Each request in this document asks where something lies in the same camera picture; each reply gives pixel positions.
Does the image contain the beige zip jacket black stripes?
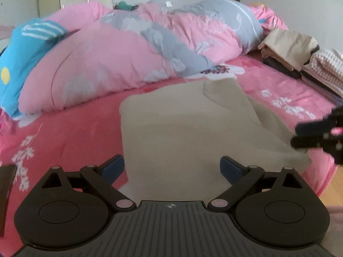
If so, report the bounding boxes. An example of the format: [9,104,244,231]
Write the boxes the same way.
[119,78,313,201]

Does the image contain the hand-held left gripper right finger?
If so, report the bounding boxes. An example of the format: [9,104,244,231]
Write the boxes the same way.
[208,155,306,216]

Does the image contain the pink grey blue floral quilt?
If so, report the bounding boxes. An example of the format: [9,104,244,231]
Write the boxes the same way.
[0,0,290,120]

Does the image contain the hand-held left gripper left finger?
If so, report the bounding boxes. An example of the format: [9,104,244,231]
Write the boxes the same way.
[40,154,137,215]

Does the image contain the pink printed bed blanket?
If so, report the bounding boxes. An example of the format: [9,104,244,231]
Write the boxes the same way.
[0,52,343,247]

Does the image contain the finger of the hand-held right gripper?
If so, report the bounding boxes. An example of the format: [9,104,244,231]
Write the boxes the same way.
[295,118,338,136]
[291,134,327,149]

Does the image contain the folded beige garment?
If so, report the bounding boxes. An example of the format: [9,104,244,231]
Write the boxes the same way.
[258,28,320,71]

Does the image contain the folded dark garment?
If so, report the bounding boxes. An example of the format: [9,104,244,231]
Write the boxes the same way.
[263,57,304,80]

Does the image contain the dark brown object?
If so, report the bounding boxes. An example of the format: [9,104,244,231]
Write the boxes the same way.
[0,164,18,238]

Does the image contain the small teal object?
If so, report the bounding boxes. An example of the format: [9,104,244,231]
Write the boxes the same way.
[114,0,140,11]

